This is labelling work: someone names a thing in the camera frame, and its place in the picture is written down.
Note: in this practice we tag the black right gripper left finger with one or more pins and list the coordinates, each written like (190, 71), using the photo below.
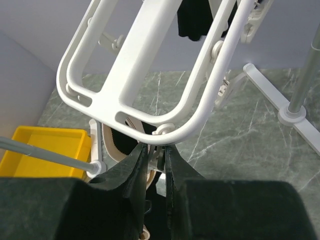
(109, 207)

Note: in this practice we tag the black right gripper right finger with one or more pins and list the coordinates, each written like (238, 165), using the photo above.
(208, 209)

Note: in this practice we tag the black underwear with beige waistband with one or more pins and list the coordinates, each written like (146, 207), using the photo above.
(119, 145)

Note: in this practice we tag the black garment on hanger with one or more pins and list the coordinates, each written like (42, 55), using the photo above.
(195, 17)

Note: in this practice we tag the yellow plastic tray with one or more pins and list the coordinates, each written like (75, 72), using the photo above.
(45, 152)

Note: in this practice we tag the white and silver drying rack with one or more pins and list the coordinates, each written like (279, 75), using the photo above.
(274, 96)

